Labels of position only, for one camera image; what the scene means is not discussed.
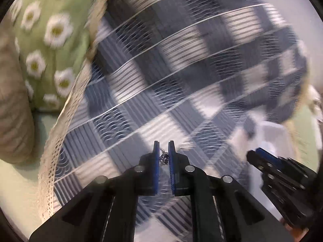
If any green floral pillow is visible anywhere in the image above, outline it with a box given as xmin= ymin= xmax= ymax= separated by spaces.
xmin=6 ymin=0 xmax=114 ymax=113

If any green quilted blanket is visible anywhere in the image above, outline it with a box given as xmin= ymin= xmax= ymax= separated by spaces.
xmin=286 ymin=101 xmax=323 ymax=167

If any white plastic bin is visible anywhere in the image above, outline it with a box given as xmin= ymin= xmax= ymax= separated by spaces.
xmin=249 ymin=120 xmax=289 ymax=207

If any white fluffy cloth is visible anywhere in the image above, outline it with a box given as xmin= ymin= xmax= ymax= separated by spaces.
xmin=304 ymin=84 xmax=323 ymax=121

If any navy and white patterned cloth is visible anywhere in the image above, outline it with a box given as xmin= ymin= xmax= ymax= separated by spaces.
xmin=35 ymin=0 xmax=311 ymax=242

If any brown pillow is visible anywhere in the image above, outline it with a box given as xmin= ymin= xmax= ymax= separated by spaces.
xmin=0 ymin=34 xmax=36 ymax=165

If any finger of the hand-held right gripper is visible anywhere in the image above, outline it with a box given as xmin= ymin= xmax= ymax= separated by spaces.
xmin=247 ymin=150 xmax=275 ymax=176
xmin=255 ymin=148 xmax=281 ymax=166

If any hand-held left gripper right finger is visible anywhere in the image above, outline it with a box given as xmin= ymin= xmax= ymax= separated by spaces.
xmin=168 ymin=141 xmax=294 ymax=242

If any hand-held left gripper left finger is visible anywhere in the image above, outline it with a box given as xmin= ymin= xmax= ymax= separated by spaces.
xmin=29 ymin=141 xmax=160 ymax=242

